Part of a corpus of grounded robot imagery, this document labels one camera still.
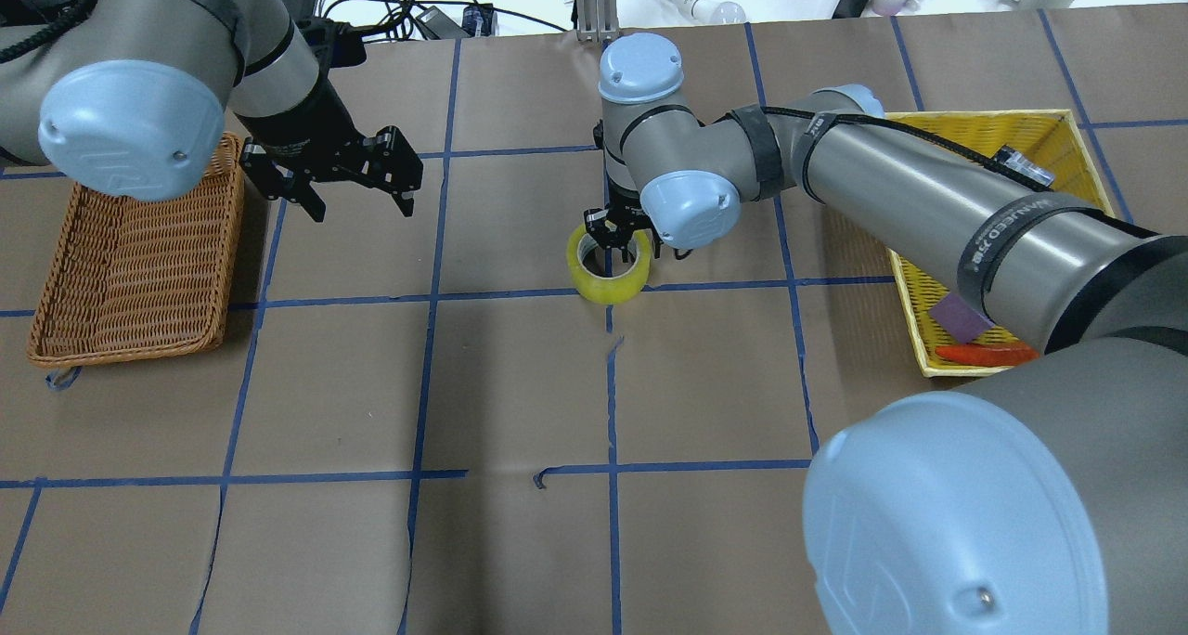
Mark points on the light bulb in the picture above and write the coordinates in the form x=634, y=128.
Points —
x=710, y=12

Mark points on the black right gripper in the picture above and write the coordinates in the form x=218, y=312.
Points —
x=611, y=226

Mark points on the brown wicker basket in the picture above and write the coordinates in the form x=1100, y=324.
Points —
x=134, y=280

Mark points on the black power adapter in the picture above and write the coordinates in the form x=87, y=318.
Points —
x=478, y=20

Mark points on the purple foam cube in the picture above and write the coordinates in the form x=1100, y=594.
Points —
x=958, y=319

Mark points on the yellow tape roll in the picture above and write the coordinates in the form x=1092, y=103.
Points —
x=613, y=290

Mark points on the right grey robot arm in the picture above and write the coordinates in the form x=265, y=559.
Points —
x=1045, y=497

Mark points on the orange toy carrot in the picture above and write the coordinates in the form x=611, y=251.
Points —
x=997, y=355

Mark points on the aluminium frame post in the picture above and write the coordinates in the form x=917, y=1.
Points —
x=596, y=21

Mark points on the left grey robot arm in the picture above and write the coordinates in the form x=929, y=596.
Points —
x=129, y=97

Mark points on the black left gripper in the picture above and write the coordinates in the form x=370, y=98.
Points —
x=299, y=120

